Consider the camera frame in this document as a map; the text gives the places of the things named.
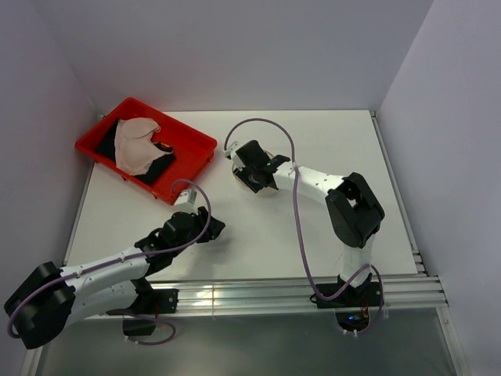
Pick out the purple cable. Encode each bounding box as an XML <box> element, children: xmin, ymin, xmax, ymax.
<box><xmin>224</xmin><ymin>117</ymin><xmax>384</xmax><ymax>334</ymax></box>
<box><xmin>6</xmin><ymin>179</ymin><xmax>213</xmax><ymax>338</ymax></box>

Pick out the aluminium mounting rail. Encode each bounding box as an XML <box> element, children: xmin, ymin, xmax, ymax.
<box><xmin>152</xmin><ymin>274</ymin><xmax>449</xmax><ymax>317</ymax></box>

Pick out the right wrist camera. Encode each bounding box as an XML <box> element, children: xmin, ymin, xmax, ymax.
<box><xmin>224</xmin><ymin>141</ymin><xmax>240</xmax><ymax>160</ymax></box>

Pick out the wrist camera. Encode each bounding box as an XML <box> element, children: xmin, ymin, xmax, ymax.
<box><xmin>224</xmin><ymin>141</ymin><xmax>240</xmax><ymax>160</ymax></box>
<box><xmin>175</xmin><ymin>189</ymin><xmax>197</xmax><ymax>207</ymax></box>

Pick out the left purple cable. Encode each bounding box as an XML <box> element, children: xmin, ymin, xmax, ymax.
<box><xmin>6</xmin><ymin>179</ymin><xmax>213</xmax><ymax>338</ymax></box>

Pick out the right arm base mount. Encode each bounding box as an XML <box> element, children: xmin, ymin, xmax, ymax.
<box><xmin>309</xmin><ymin>273</ymin><xmax>384</xmax><ymax>309</ymax></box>

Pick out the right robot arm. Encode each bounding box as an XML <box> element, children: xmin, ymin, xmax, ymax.
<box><xmin>225</xmin><ymin>140</ymin><xmax>385</xmax><ymax>306</ymax></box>

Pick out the white mesh laundry bag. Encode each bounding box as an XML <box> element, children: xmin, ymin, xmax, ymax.
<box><xmin>232</xmin><ymin>150</ymin><xmax>278</xmax><ymax>194</ymax></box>

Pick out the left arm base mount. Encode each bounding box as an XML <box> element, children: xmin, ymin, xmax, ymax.
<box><xmin>106</xmin><ymin>277</ymin><xmax>179</xmax><ymax>315</ymax></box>

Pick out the red plastic tray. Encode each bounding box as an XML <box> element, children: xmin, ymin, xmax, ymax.
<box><xmin>75</xmin><ymin>97</ymin><xmax>217</xmax><ymax>205</ymax></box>

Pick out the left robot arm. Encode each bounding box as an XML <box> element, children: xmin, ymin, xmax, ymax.
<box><xmin>4</xmin><ymin>207</ymin><xmax>225</xmax><ymax>349</ymax></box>

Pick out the black garment in tray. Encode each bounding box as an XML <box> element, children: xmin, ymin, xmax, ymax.
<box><xmin>95</xmin><ymin>128</ymin><xmax>175</xmax><ymax>186</ymax></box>

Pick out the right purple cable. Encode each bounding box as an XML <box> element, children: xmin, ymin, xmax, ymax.
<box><xmin>224</xmin><ymin>117</ymin><xmax>384</xmax><ymax>334</ymax></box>

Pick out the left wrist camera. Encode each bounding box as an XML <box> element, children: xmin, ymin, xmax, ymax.
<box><xmin>175</xmin><ymin>189</ymin><xmax>197</xmax><ymax>207</ymax></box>

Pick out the beige bra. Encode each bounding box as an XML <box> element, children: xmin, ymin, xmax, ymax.
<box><xmin>114</xmin><ymin>117</ymin><xmax>165</xmax><ymax>175</ymax></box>

